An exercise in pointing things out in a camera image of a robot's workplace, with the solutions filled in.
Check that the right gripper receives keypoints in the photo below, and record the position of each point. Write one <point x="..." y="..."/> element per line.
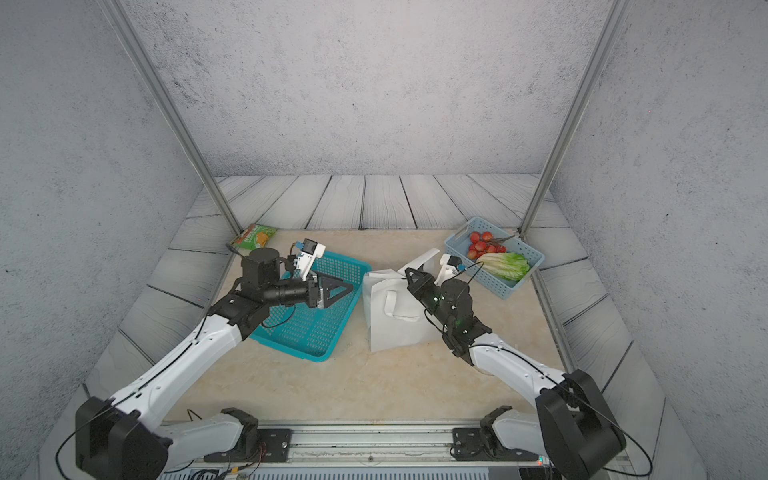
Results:
<point x="421" y="289"/>

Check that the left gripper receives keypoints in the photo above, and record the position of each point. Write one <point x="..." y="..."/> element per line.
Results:
<point x="318" y="299"/>

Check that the white insulated delivery bag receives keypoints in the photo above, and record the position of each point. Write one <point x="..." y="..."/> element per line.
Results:
<point x="394" y="318"/>

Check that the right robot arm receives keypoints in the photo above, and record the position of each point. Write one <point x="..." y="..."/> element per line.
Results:
<point x="574" y="428"/>

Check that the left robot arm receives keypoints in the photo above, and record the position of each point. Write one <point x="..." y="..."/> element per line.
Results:
<point x="122" y="437"/>

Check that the red cherry tomato bunch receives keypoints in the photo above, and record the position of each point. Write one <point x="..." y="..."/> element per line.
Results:
<point x="482" y="243"/>

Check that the light blue plastic basket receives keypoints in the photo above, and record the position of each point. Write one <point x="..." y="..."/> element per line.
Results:
<point x="458" y="243"/>

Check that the green snack packet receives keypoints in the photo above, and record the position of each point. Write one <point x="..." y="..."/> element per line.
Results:
<point x="255" y="236"/>

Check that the green lettuce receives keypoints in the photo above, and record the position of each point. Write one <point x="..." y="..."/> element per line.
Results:
<point x="510" y="267"/>

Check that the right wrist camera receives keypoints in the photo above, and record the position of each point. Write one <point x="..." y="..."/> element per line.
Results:
<point x="450" y="266"/>

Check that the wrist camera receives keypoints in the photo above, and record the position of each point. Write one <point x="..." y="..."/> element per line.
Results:
<point x="450" y="266"/>
<point x="308" y="252"/>

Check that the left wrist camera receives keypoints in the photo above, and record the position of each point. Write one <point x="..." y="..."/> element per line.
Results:
<point x="308" y="252"/>

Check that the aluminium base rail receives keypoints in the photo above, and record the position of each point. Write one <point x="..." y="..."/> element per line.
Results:
<point x="372" y="447"/>

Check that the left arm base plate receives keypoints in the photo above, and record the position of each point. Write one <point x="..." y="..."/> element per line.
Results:
<point x="265" y="445"/>

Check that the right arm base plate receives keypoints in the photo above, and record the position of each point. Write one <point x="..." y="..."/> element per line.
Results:
<point x="477" y="444"/>

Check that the right aluminium frame post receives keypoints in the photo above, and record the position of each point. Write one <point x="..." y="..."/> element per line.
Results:
<point x="589" y="80"/>

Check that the aluminium frame post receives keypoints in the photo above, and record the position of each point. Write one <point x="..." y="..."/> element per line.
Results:
<point x="120" y="22"/>
<point x="589" y="80"/>

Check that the left aluminium frame post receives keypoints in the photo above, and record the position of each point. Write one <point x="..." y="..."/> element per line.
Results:
<point x="120" y="22"/>

